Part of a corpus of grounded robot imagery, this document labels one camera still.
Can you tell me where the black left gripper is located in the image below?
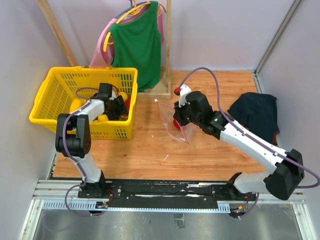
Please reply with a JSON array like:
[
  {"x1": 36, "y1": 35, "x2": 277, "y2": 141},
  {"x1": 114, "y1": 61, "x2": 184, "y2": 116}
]
[{"x1": 106, "y1": 95, "x2": 129, "y2": 121}]

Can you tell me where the red apple toy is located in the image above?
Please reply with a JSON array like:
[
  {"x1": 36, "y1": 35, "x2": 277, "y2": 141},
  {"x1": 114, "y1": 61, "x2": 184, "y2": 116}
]
[{"x1": 172, "y1": 119, "x2": 181, "y2": 130}]

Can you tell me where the clear orange zip bag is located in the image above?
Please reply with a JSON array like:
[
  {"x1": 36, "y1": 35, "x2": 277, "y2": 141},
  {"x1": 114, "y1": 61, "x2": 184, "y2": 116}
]
[{"x1": 154, "y1": 98, "x2": 197, "y2": 144}]

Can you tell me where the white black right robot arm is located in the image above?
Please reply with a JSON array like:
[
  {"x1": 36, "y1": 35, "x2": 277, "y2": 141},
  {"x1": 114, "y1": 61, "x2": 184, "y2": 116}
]
[{"x1": 173, "y1": 85, "x2": 305, "y2": 201}]

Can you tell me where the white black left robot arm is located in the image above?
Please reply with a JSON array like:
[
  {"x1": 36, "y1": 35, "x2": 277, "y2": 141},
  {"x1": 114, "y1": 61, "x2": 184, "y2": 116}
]
[{"x1": 55, "y1": 83, "x2": 129, "y2": 198}]

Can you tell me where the green tank top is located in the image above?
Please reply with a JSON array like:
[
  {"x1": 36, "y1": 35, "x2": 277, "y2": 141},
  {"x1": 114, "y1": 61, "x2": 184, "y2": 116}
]
[{"x1": 109, "y1": 1, "x2": 162, "y2": 93}]

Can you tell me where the yellow orange round fruit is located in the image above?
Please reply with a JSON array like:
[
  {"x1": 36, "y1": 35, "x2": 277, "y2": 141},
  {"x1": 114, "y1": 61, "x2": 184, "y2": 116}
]
[{"x1": 118, "y1": 91, "x2": 129, "y2": 102}]

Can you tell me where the watermelon slice toy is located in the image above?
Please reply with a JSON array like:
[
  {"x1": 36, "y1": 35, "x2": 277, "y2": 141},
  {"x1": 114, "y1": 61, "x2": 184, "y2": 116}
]
[{"x1": 121, "y1": 96, "x2": 131, "y2": 119}]

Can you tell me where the yellow lemon toy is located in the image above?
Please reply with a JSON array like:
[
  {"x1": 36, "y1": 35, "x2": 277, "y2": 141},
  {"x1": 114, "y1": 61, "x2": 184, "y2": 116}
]
[{"x1": 93, "y1": 114, "x2": 109, "y2": 122}]

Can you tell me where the wooden clothes rack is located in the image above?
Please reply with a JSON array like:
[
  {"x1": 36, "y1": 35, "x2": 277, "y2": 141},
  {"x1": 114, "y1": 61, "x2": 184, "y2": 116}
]
[{"x1": 37, "y1": 0, "x2": 173, "y2": 101}]

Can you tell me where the yellow mango toy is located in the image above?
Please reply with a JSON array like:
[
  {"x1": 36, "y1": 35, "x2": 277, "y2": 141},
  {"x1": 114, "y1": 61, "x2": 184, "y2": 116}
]
[{"x1": 69, "y1": 98, "x2": 84, "y2": 113}]

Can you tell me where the pink shirt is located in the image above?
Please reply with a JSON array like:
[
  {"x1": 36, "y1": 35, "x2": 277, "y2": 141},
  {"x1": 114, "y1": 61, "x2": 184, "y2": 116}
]
[{"x1": 89, "y1": 6, "x2": 165, "y2": 68}]

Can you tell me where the dark navy cloth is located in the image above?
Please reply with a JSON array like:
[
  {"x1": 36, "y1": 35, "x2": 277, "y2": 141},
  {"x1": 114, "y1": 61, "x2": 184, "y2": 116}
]
[{"x1": 227, "y1": 92, "x2": 280, "y2": 146}]

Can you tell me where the yellow plastic basket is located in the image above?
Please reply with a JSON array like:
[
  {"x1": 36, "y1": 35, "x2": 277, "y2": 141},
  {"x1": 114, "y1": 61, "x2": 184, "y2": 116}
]
[{"x1": 29, "y1": 66, "x2": 138, "y2": 140}]

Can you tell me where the yellow clothes hanger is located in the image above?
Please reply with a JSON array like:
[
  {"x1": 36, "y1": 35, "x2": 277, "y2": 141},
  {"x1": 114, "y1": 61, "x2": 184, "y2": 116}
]
[{"x1": 102, "y1": 0, "x2": 167, "y2": 52}]

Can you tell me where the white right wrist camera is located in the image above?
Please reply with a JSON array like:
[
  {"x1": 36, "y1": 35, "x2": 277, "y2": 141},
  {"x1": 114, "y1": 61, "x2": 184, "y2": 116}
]
[{"x1": 174, "y1": 84, "x2": 192, "y2": 108}]

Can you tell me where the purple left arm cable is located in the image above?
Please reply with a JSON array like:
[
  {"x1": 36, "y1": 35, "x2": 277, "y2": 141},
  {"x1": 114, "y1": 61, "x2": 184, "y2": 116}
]
[{"x1": 61, "y1": 86, "x2": 107, "y2": 216}]

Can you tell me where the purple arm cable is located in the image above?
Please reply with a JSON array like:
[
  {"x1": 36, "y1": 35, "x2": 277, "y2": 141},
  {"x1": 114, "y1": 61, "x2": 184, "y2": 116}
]
[
  {"x1": 61, "y1": 86, "x2": 107, "y2": 216},
  {"x1": 179, "y1": 66, "x2": 320, "y2": 217}
]

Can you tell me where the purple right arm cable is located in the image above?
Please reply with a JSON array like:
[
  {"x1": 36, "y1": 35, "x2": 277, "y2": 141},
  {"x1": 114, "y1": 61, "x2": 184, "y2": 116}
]
[{"x1": 179, "y1": 66, "x2": 320, "y2": 217}]

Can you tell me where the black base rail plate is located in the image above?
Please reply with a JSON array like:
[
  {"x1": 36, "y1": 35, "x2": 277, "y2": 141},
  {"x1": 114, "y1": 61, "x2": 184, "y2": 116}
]
[{"x1": 78, "y1": 179, "x2": 256, "y2": 210}]

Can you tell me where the aluminium frame post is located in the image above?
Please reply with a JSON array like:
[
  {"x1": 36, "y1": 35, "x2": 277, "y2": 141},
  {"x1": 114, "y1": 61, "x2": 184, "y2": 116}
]
[{"x1": 254, "y1": 0, "x2": 304, "y2": 75}]

